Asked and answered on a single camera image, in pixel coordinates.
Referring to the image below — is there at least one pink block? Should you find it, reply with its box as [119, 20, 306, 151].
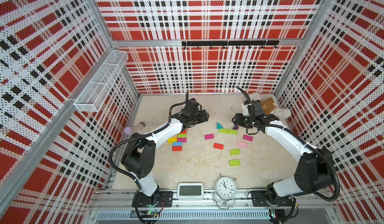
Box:
[237, 142, 248, 148]

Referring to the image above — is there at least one white digital display device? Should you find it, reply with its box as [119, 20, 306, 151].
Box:
[177, 182, 204, 201]

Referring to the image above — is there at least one yellow rectangular block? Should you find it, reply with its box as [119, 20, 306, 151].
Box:
[168, 138, 178, 143]

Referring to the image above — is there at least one magenta block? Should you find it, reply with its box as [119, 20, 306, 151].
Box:
[204, 134, 215, 140]
[243, 134, 254, 142]
[177, 138, 187, 143]

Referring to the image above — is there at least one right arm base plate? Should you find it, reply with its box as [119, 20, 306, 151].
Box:
[248, 191, 293, 208]

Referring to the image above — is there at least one white teddy bear brown shirt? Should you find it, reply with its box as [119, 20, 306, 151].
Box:
[250, 93, 292, 119]

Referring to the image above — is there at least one small brown white object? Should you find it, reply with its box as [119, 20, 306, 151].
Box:
[136, 122, 146, 130]

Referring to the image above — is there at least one black hook rail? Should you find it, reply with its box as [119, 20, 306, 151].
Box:
[181, 40, 280, 47]

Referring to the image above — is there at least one red block front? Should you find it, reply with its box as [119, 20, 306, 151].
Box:
[172, 146, 183, 152]

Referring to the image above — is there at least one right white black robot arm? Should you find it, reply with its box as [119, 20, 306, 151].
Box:
[232, 100, 340, 206]

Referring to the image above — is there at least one white analog alarm clock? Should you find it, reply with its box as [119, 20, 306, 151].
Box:
[213, 174, 237, 211]

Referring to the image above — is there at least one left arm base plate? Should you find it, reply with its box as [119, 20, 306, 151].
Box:
[132, 191, 174, 208]

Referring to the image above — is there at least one red block centre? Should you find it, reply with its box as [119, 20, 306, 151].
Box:
[213, 143, 224, 150]

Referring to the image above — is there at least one white wire mesh basket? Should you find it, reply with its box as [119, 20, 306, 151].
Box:
[74, 50, 128, 113]

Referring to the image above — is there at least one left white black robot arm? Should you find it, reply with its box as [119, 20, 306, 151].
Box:
[108, 98, 209, 207]

